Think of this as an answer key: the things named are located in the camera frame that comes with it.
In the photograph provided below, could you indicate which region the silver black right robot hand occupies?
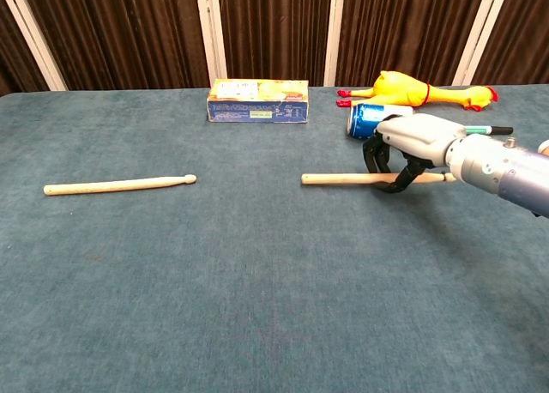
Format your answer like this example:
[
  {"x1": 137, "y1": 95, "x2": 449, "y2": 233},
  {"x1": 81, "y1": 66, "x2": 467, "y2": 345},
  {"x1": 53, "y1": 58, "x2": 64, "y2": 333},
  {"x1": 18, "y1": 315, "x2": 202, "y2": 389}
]
[{"x1": 362, "y1": 112, "x2": 467, "y2": 196}]

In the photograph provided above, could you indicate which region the light wooden drumstick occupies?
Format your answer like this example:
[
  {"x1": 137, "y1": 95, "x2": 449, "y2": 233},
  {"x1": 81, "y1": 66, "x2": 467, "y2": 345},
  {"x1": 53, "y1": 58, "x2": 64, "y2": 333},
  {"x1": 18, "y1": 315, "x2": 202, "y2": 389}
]
[
  {"x1": 42, "y1": 173, "x2": 198, "y2": 197},
  {"x1": 300, "y1": 172, "x2": 458, "y2": 186}
]

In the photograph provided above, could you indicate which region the yellow rubber chicken toy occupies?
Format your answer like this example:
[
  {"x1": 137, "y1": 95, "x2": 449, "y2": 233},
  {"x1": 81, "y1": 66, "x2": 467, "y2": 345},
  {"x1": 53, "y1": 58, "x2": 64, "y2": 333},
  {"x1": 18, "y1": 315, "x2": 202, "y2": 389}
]
[{"x1": 336, "y1": 70, "x2": 500, "y2": 112}]

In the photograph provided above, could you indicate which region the blue and white drink can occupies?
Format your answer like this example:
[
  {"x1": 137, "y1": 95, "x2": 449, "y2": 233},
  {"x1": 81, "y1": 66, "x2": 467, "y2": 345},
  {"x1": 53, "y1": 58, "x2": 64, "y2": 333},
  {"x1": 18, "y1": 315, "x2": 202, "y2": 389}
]
[{"x1": 346, "y1": 102, "x2": 415, "y2": 140}]

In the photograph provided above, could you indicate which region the green marker with black cap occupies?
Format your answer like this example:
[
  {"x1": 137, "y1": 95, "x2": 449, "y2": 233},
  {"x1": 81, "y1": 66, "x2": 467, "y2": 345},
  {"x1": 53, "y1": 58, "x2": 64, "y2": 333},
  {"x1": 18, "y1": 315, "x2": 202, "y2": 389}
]
[{"x1": 464, "y1": 125, "x2": 515, "y2": 136}]

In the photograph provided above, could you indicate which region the brown pleated curtain panel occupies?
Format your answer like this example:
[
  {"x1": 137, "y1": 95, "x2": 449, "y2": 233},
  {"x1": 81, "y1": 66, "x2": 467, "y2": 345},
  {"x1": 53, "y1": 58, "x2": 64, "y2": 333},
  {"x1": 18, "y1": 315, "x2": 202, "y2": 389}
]
[
  {"x1": 19, "y1": 0, "x2": 210, "y2": 92},
  {"x1": 0, "y1": 0, "x2": 49, "y2": 96},
  {"x1": 217, "y1": 0, "x2": 334, "y2": 88},
  {"x1": 471, "y1": 0, "x2": 549, "y2": 87},
  {"x1": 336, "y1": 0, "x2": 490, "y2": 88}
]

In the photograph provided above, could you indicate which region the blue and yellow cardboard box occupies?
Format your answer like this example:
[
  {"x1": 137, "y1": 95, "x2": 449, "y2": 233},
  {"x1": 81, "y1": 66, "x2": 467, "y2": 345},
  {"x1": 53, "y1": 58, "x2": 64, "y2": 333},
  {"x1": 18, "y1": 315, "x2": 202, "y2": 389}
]
[{"x1": 207, "y1": 78, "x2": 310, "y2": 124}]

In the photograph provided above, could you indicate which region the blue table cloth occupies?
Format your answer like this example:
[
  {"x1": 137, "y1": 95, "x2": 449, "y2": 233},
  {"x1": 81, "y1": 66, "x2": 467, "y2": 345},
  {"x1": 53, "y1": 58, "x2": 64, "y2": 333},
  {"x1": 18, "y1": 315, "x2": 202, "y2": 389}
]
[{"x1": 0, "y1": 83, "x2": 549, "y2": 393}]

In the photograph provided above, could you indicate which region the white screen frame post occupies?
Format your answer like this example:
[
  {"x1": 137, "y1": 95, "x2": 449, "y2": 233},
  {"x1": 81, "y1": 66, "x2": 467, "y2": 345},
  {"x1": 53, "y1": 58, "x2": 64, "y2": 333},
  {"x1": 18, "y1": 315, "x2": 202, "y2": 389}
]
[
  {"x1": 451, "y1": 0, "x2": 514, "y2": 87},
  {"x1": 323, "y1": 0, "x2": 347, "y2": 88},
  {"x1": 0, "y1": 0, "x2": 69, "y2": 92},
  {"x1": 194, "y1": 0, "x2": 228, "y2": 88}
]

